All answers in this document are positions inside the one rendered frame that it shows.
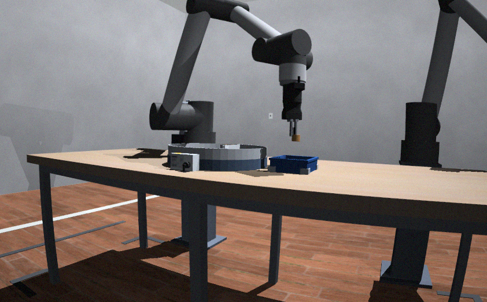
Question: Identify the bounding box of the blue open-top crate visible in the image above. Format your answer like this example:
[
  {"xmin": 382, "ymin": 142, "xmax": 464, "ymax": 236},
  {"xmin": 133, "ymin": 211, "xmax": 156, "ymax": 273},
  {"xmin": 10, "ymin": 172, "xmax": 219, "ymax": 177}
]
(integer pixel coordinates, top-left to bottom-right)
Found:
[{"xmin": 269, "ymin": 155, "xmax": 319, "ymax": 174}]

